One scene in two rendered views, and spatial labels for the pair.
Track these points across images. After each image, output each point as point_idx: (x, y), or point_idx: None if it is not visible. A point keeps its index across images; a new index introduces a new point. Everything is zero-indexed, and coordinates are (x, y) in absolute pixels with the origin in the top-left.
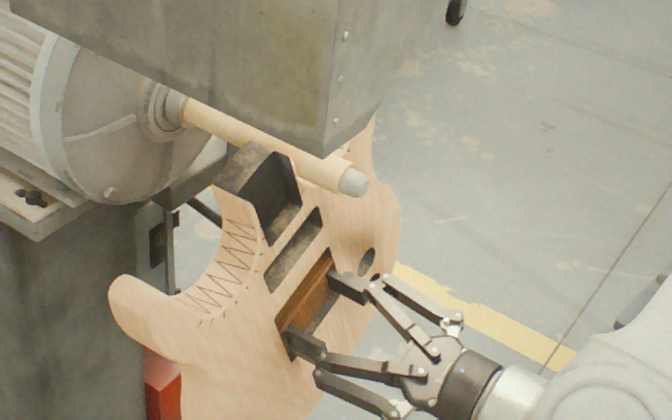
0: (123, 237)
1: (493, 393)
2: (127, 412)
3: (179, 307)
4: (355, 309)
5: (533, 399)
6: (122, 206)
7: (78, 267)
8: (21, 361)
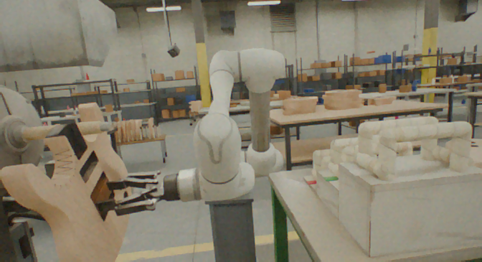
0: (4, 238)
1: (180, 175)
2: None
3: (41, 172)
4: None
5: (192, 171)
6: (0, 222)
7: None
8: None
